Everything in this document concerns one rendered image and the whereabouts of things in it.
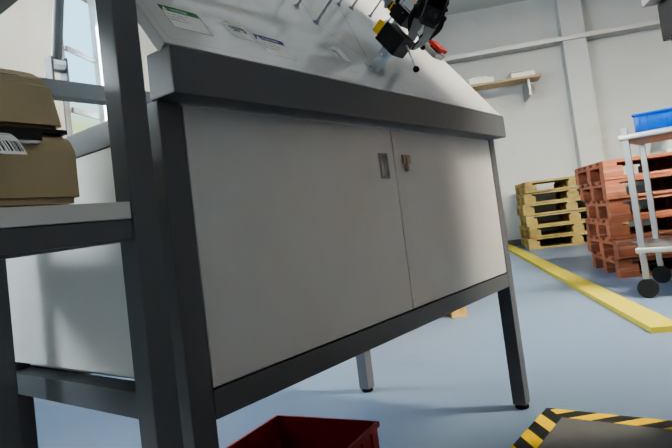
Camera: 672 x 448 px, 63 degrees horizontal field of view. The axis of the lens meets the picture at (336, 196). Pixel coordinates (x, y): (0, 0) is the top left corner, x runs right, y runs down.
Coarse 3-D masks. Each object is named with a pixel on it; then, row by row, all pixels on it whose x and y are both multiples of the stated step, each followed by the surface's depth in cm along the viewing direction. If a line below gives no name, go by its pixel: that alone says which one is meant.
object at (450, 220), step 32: (416, 160) 128; (448, 160) 141; (480, 160) 157; (416, 192) 126; (448, 192) 139; (480, 192) 154; (416, 224) 124; (448, 224) 136; (480, 224) 152; (416, 256) 122; (448, 256) 134; (480, 256) 149; (416, 288) 120; (448, 288) 132
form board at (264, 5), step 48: (144, 0) 78; (192, 0) 88; (240, 0) 102; (288, 0) 121; (336, 0) 148; (192, 48) 76; (240, 48) 86; (288, 48) 99; (432, 96) 134; (480, 96) 169
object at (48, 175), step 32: (0, 96) 60; (32, 96) 63; (0, 128) 57; (32, 128) 61; (0, 160) 57; (32, 160) 60; (64, 160) 62; (0, 192) 56; (32, 192) 59; (64, 192) 62
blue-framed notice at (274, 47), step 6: (258, 36) 94; (264, 36) 96; (264, 42) 94; (270, 42) 95; (276, 42) 97; (282, 42) 99; (264, 48) 92; (270, 48) 93; (276, 48) 95; (282, 48) 97; (270, 54) 91; (276, 54) 93; (282, 54) 95; (288, 54) 96; (294, 60) 96
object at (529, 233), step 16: (528, 192) 678; (544, 192) 677; (560, 192) 717; (576, 192) 670; (528, 208) 681; (560, 208) 710; (576, 208) 669; (528, 224) 682; (544, 224) 678; (560, 224) 671; (576, 224) 668; (528, 240) 678; (560, 240) 737; (576, 240) 667
